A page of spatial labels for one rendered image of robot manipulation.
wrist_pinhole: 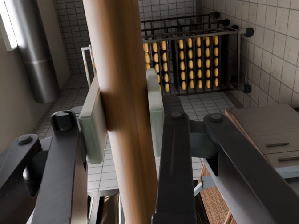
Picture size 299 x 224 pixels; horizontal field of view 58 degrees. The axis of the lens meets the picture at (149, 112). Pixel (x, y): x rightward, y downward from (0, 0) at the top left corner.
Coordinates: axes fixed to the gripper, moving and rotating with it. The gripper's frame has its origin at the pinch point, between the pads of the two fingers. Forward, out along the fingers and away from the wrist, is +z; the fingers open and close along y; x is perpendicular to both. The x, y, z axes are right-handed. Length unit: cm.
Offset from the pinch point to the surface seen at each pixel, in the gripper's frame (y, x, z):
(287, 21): 119, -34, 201
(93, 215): -46, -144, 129
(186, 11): 90, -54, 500
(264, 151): 67, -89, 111
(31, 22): -112, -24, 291
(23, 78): -142, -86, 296
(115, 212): -30, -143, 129
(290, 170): 68, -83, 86
